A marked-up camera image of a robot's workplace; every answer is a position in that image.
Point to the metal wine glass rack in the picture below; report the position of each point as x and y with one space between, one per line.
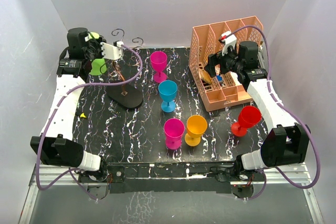
126 95

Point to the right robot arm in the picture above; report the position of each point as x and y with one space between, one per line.
287 141

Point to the blue item in organizer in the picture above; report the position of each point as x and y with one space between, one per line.
220 80

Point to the magenta wine glass back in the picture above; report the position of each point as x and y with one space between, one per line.
159 62

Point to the green wine glass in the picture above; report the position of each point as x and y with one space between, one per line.
98 67

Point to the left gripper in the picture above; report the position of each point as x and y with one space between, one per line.
97 42

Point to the white card in organizer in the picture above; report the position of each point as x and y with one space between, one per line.
235 78

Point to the small yellow black object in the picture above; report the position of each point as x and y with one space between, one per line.
81 115

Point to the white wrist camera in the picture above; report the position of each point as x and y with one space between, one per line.
227 39
112 52

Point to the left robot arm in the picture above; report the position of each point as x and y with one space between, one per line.
55 144

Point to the magenta wine glass front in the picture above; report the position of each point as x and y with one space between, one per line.
173 130

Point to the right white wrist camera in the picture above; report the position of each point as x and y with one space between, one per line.
227 39

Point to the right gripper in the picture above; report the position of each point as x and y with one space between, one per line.
214 60

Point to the magenta wine glass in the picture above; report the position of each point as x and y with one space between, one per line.
159 62
173 130

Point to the red wine glass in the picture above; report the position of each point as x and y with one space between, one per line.
248 118

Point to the orange wine glass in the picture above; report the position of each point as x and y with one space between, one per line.
196 126

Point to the metal base frame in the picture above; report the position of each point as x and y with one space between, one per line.
174 200

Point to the blue wine glass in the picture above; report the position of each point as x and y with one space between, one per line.
167 92

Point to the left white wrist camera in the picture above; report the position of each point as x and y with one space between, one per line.
112 52

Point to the pink file organizer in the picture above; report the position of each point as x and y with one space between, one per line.
205 42

